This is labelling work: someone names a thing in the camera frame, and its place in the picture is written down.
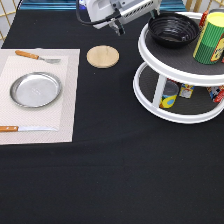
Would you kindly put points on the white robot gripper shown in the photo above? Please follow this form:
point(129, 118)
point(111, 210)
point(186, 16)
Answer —
point(128, 9)

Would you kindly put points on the black ribbed bowl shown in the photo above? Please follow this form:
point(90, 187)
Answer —
point(173, 30)

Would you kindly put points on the white two-tier lazy Susan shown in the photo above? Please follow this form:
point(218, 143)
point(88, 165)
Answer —
point(160, 64)

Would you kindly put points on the round silver metal plate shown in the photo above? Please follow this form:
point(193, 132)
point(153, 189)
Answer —
point(35, 89)

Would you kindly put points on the round wooden coaster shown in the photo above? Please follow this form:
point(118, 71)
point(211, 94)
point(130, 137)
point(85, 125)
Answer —
point(102, 56)

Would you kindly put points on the yellow blue small can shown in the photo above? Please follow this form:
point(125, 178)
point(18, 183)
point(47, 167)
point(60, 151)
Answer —
point(169, 95)

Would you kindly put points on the green yellow-lid cylinder can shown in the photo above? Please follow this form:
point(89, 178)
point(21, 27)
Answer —
point(209, 37)

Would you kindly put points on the blue yellow small box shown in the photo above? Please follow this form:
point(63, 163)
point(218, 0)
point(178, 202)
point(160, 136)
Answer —
point(186, 91)

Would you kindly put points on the red raisins box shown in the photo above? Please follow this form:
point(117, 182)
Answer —
point(218, 49)

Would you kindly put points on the red white small box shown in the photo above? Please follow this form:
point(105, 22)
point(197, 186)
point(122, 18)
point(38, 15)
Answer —
point(216, 93)

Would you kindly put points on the beige woven placemat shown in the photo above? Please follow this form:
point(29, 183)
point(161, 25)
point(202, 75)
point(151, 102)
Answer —
point(59, 114)

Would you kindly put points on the wooden handled fork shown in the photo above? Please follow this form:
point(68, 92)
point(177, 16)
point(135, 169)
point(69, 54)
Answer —
point(36, 57)

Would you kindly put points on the wooden handled knife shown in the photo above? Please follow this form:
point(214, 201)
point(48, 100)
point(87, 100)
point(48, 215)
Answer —
point(25, 128)

